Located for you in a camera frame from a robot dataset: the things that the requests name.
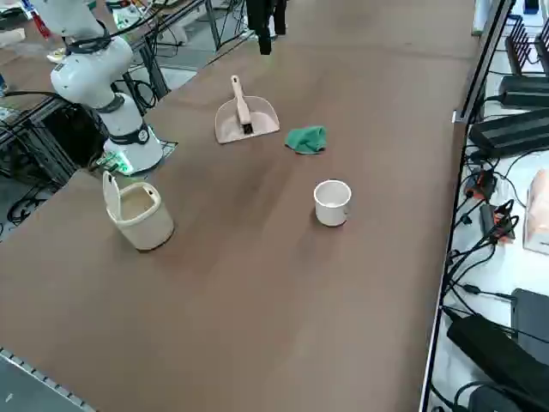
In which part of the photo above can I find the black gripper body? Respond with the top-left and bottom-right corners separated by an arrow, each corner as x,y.
245,0 -> 287,21

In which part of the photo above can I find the green cloth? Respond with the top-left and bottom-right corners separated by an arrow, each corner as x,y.
284,124 -> 329,156

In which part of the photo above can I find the beige pink dustpan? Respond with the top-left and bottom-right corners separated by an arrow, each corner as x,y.
214,96 -> 281,145

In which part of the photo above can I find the white mug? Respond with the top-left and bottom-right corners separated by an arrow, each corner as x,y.
312,179 -> 353,228

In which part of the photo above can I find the beige lidded waste bin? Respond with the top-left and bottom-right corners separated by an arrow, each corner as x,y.
101,170 -> 176,252

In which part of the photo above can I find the red tag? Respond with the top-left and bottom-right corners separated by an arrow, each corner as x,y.
30,9 -> 53,41

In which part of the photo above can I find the black slotted rack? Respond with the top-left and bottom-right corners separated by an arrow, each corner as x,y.
504,14 -> 549,78

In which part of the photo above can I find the black power adapter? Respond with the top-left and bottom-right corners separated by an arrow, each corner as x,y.
446,312 -> 549,407
466,382 -> 549,412
498,74 -> 549,110
468,106 -> 549,160

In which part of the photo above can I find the orange black connector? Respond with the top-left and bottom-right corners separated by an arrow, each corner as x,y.
466,168 -> 498,201
492,204 -> 520,244

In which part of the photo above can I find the pale pink box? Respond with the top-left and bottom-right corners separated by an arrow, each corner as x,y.
522,168 -> 549,256

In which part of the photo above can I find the black flat box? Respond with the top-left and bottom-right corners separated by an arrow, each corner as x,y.
510,288 -> 549,355

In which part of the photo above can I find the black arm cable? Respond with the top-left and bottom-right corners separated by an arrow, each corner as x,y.
63,0 -> 205,55

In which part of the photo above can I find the aluminium pole with bracket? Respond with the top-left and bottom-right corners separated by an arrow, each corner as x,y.
451,0 -> 516,126

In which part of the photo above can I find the black aluminium frame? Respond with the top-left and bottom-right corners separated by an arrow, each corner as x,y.
0,91 -> 109,186

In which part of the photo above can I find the grey aluminium rail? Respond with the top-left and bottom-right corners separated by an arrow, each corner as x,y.
0,344 -> 98,412

